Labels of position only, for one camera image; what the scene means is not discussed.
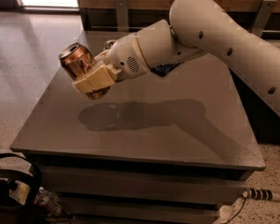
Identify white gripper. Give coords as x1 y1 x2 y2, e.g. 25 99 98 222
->
72 33 149 93

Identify orange soda can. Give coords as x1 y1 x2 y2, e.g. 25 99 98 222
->
59 43 110 100

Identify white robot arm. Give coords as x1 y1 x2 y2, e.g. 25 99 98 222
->
73 0 280 117

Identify green soda can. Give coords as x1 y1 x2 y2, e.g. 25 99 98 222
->
104 40 115 50

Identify grey table with drawers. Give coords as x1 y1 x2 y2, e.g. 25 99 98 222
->
9 30 267 224

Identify crumpled plastic bottle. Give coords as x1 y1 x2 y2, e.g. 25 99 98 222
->
35 187 62 217

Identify black headphones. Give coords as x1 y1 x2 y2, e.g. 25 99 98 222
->
0 153 42 224

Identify left metal wall bracket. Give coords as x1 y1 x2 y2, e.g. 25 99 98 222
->
115 0 129 32

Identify metal wall bracket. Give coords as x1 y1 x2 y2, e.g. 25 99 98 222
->
115 0 129 32
250 0 277 37

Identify right metal wall bracket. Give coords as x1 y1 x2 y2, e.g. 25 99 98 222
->
250 0 277 37

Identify black white striped cable plug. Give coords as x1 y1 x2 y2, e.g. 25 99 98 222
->
242 189 280 203

